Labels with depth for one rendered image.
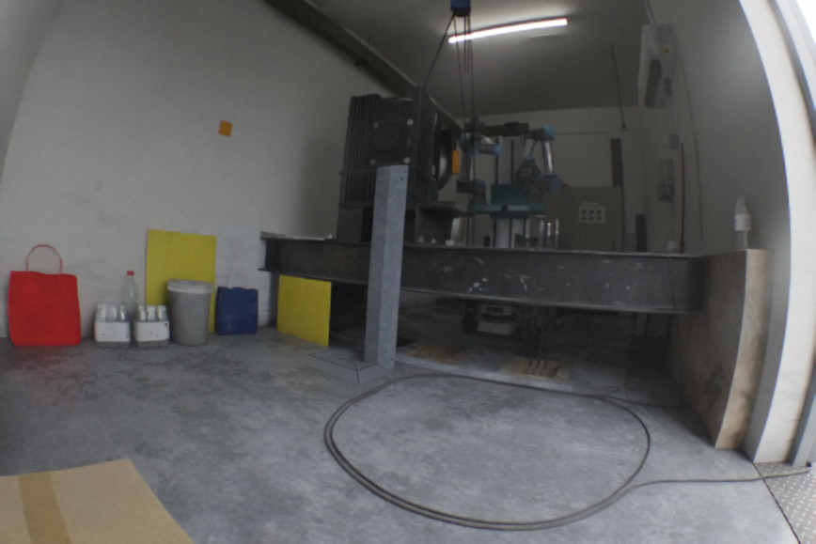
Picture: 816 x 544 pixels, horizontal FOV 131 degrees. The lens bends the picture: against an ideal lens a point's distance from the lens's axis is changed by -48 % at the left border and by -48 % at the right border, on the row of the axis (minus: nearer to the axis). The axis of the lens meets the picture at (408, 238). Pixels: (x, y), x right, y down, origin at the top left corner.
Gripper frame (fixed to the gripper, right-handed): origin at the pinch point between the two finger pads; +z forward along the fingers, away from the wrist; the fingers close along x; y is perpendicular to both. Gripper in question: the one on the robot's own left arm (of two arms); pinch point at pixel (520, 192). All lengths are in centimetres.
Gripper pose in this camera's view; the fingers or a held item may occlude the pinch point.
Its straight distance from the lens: 252.6
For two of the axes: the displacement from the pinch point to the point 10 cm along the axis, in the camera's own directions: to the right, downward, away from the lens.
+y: -4.9, -4.8, -7.3
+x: 7.8, 1.5, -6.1
